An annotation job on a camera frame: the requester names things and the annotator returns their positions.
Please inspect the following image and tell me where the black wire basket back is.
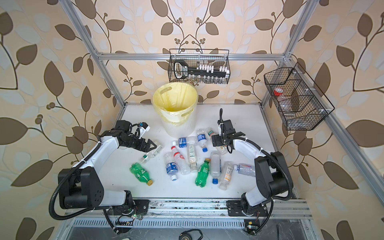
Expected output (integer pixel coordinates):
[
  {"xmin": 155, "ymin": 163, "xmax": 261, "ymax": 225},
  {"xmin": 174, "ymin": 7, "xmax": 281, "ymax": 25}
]
[{"xmin": 168, "ymin": 48, "xmax": 231, "ymax": 85}]

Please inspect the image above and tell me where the clear bottle green white label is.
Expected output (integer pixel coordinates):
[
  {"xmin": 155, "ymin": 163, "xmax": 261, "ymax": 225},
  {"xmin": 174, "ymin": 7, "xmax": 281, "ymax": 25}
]
[{"xmin": 187, "ymin": 143, "xmax": 198, "ymax": 173}]

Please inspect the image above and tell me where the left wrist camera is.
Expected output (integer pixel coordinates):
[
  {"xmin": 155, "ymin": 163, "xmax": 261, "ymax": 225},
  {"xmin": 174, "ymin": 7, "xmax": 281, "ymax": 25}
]
[{"xmin": 135, "ymin": 122, "xmax": 150, "ymax": 139}]

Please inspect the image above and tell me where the black wire basket right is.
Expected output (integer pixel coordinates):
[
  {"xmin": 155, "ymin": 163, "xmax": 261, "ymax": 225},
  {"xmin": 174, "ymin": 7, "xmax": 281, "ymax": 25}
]
[{"xmin": 264, "ymin": 63, "xmax": 335, "ymax": 131}]

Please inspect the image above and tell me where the black bottle rack tool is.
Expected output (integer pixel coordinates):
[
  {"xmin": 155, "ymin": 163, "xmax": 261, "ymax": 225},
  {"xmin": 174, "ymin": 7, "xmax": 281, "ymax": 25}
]
[{"xmin": 172, "ymin": 60, "xmax": 231, "ymax": 80}]

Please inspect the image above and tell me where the clear bottle red cap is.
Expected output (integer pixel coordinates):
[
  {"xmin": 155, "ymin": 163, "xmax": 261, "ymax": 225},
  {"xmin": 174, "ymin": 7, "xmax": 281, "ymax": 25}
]
[{"xmin": 171, "ymin": 146, "xmax": 191, "ymax": 175}]

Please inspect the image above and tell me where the small bottle blue label lying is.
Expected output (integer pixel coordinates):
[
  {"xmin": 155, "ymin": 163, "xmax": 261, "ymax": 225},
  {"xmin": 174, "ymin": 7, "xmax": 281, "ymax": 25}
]
[{"xmin": 172, "ymin": 137, "xmax": 198, "ymax": 148}]

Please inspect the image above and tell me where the black wire basket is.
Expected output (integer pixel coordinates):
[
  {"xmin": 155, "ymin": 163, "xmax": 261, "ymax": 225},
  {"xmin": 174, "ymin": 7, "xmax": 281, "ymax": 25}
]
[
  {"xmin": 168, "ymin": 48, "xmax": 231, "ymax": 85},
  {"xmin": 264, "ymin": 63, "xmax": 335, "ymax": 131}
]

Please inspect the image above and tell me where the small bottle blue cap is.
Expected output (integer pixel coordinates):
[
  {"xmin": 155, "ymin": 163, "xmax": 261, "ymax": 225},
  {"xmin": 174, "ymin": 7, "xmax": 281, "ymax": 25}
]
[{"xmin": 197, "ymin": 129, "xmax": 208, "ymax": 153}]

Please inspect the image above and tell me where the clear bottle purple label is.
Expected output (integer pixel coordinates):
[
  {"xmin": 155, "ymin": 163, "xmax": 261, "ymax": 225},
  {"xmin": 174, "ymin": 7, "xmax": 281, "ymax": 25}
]
[{"xmin": 234, "ymin": 164, "xmax": 256, "ymax": 177}]

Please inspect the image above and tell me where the black round object bottom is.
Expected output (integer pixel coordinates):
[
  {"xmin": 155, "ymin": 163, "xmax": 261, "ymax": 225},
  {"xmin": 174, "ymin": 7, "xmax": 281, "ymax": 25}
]
[{"xmin": 178, "ymin": 229, "xmax": 204, "ymax": 240}]

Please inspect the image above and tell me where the red cap jar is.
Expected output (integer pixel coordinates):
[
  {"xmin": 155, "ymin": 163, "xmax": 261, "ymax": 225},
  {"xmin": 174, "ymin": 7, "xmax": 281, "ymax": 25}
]
[{"xmin": 274, "ymin": 87, "xmax": 284, "ymax": 98}]

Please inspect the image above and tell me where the white bottle orange label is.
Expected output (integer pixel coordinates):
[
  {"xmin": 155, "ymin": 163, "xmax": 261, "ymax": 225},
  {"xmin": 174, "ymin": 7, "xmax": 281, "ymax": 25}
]
[{"xmin": 205, "ymin": 127, "xmax": 228, "ymax": 155}]

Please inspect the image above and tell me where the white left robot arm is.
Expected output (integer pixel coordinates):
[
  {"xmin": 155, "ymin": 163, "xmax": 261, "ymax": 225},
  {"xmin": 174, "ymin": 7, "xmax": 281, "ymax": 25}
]
[{"xmin": 49, "ymin": 120, "xmax": 156, "ymax": 221}]

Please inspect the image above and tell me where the green soda bottle yellow cap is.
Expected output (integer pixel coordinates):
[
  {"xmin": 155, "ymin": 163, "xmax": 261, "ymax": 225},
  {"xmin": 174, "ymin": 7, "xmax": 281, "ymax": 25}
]
[{"xmin": 130, "ymin": 163, "xmax": 153, "ymax": 186}]

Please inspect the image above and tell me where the white bin yellow bag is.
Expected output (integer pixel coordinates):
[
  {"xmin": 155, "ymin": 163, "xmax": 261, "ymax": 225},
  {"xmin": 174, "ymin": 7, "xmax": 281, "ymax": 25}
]
[{"xmin": 152, "ymin": 82, "xmax": 199, "ymax": 138}]

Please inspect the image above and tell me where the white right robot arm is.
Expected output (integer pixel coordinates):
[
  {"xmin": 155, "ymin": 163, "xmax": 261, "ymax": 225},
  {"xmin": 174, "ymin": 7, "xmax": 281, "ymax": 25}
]
[{"xmin": 211, "ymin": 119, "xmax": 294, "ymax": 216}]

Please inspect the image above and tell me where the green soda bottle upright-lying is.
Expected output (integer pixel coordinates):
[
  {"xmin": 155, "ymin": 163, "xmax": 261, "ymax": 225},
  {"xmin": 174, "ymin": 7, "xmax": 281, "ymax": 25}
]
[{"xmin": 195, "ymin": 158, "xmax": 211, "ymax": 188}]

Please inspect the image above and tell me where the clear bottle blue cap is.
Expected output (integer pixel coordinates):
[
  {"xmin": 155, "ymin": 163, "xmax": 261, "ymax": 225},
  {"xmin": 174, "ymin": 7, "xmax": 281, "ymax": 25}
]
[{"xmin": 210, "ymin": 151, "xmax": 221, "ymax": 185}]

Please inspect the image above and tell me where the clear bottle yellow label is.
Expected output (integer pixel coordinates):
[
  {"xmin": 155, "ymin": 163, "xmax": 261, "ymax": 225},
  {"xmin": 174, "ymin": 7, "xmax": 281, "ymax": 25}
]
[{"xmin": 219, "ymin": 161, "xmax": 234, "ymax": 191}]

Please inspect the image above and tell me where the clear bottle blue label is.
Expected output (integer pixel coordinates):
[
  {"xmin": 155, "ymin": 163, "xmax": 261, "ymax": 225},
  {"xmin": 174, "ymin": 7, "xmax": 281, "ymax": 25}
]
[{"xmin": 164, "ymin": 152, "xmax": 178, "ymax": 181}]

